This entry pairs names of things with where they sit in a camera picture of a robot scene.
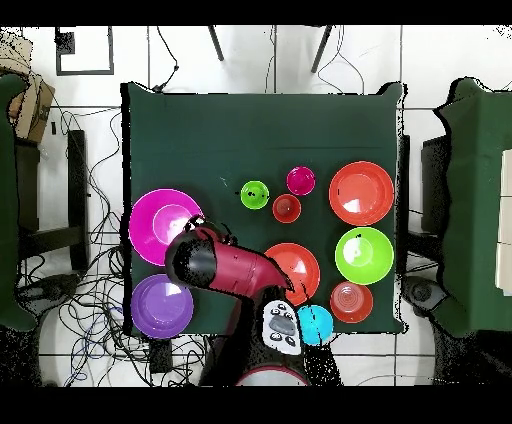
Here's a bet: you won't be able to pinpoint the small blue bowl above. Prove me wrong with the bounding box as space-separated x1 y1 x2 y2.
297 304 335 346

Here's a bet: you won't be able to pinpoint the black cable with plug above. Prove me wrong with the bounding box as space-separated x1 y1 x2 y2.
150 25 180 94

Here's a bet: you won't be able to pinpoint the black square floor frame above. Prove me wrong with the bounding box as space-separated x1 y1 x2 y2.
54 25 115 76

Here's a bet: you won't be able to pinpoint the wide orange bowl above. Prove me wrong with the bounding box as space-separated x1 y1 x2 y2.
263 242 322 307
328 160 396 227

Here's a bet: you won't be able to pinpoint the grey pedestal leg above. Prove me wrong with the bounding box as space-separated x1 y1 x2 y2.
401 275 447 317
17 273 83 317

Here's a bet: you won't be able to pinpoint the cardboard box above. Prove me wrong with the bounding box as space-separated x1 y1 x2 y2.
0 31 56 144

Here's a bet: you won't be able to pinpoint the black stand frame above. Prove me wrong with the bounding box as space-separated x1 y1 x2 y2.
419 135 451 237
15 129 91 273

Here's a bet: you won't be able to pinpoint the green bowl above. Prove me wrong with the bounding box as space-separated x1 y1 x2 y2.
334 226 395 286

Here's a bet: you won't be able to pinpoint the small deep orange bowl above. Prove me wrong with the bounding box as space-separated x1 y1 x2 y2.
330 280 374 324

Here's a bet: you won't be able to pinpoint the crimson red cup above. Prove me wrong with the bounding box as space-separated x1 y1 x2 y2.
286 166 317 197

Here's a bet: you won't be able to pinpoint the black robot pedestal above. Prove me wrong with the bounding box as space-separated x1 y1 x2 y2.
199 334 245 387

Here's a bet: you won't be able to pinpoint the green cup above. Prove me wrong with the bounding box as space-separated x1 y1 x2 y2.
240 180 271 211

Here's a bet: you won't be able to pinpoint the white boxes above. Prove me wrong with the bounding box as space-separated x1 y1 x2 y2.
495 148 512 297

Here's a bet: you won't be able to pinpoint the black power box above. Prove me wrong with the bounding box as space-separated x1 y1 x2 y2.
148 335 174 375

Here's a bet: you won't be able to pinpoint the orange cup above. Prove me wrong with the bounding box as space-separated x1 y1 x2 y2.
272 193 302 224

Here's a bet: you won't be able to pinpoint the large pink bowl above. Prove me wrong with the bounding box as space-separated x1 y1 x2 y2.
128 188 206 268

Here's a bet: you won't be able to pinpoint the tangle of black cables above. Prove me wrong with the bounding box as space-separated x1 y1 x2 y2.
15 107 213 387

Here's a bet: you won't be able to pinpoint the black camera tripod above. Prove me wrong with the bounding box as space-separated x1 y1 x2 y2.
206 25 336 74

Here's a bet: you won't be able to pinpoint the purple bowl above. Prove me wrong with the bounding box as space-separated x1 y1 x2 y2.
130 273 195 340

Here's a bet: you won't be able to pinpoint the dark green tablecloth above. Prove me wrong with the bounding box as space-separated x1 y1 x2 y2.
120 81 406 337

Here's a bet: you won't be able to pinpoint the green cloth side table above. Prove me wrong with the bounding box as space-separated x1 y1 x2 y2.
433 77 512 339
0 73 39 331

